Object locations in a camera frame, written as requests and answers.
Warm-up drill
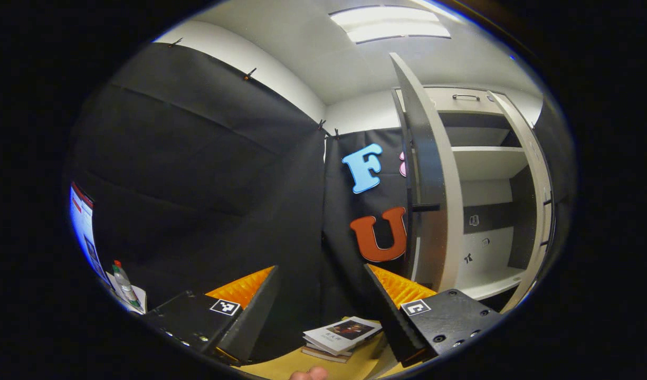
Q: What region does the small bottle red cap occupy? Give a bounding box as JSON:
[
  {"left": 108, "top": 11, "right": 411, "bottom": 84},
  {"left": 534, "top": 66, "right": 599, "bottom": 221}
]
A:
[{"left": 112, "top": 260, "right": 142, "bottom": 310}]

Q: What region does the white cabinet drawer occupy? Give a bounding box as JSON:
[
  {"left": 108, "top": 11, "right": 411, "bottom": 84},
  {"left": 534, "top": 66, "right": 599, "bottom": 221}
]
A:
[{"left": 397, "top": 87, "right": 509, "bottom": 115}]

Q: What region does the ceiling light panel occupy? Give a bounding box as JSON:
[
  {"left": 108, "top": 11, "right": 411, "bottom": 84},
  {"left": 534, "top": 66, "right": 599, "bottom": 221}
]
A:
[{"left": 329, "top": 5, "right": 452, "bottom": 44}]

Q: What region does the white cabinet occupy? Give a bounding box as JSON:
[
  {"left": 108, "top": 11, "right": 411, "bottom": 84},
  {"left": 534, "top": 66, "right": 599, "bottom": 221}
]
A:
[{"left": 389, "top": 52, "right": 556, "bottom": 315}]

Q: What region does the white cabinet shelf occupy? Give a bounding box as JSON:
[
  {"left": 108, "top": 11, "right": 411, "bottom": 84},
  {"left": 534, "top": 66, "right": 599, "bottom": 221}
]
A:
[
  {"left": 451, "top": 146, "right": 530, "bottom": 181},
  {"left": 458, "top": 267, "right": 527, "bottom": 300}
]

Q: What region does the white cabinet door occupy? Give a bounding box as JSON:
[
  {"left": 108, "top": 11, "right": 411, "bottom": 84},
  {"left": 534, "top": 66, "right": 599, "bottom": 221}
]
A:
[
  {"left": 487, "top": 91, "right": 555, "bottom": 314},
  {"left": 389, "top": 52, "right": 464, "bottom": 294}
]

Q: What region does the bright display screen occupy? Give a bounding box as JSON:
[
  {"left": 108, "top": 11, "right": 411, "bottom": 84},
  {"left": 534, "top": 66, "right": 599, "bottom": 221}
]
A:
[{"left": 70, "top": 182, "right": 111, "bottom": 287}]

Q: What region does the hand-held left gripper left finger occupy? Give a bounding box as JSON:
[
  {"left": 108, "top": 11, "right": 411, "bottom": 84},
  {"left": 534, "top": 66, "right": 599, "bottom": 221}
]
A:
[{"left": 141, "top": 265, "right": 282, "bottom": 366}]

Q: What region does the book with picture cover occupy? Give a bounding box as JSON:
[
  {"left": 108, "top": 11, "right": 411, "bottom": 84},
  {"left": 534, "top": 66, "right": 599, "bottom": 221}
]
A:
[{"left": 302, "top": 316, "right": 383, "bottom": 356}]

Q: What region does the white paper sheet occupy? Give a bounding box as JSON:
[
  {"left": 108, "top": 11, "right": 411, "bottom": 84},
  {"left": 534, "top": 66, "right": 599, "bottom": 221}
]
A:
[{"left": 106, "top": 272, "right": 148, "bottom": 315}]

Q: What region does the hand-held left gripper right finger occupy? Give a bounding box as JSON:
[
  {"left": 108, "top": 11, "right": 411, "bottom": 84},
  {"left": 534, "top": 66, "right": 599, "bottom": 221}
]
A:
[{"left": 363, "top": 263, "right": 506, "bottom": 368}]

